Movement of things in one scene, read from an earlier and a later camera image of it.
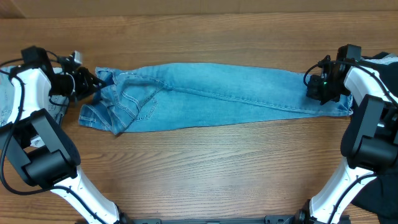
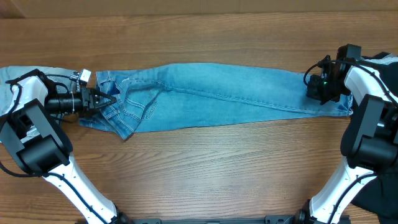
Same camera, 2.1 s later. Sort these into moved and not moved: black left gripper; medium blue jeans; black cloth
Moved: black left gripper
Not moved: black cloth; medium blue jeans
